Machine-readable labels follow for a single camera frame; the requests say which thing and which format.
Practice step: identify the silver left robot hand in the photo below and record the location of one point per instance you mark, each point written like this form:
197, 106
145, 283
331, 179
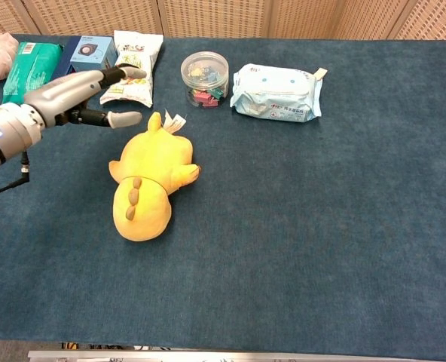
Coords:
65, 98

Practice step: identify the yellow plush toy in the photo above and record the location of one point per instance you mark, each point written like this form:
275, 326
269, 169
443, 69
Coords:
147, 169

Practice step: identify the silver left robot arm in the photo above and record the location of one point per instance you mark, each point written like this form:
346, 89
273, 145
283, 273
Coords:
8, 132

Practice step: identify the dark blue cardboard box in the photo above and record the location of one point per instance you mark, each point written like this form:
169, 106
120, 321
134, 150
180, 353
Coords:
66, 56

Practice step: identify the green plastic package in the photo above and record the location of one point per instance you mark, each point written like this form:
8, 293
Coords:
29, 71

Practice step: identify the light blue speaker box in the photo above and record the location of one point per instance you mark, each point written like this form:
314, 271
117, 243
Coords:
93, 53

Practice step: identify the white snack bag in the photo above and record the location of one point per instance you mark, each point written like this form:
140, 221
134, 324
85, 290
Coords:
136, 51

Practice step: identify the clear jar of binder clips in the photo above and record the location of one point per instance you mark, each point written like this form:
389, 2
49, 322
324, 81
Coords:
205, 81

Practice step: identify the beige woven folding screen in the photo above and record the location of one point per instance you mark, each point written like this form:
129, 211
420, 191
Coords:
223, 17

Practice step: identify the light blue wet wipes pack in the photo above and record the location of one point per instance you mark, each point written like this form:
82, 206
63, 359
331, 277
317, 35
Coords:
275, 94

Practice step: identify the teal felt table cover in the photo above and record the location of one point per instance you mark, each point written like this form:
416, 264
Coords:
302, 226

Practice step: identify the aluminium profile rail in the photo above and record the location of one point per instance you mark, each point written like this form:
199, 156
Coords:
245, 356

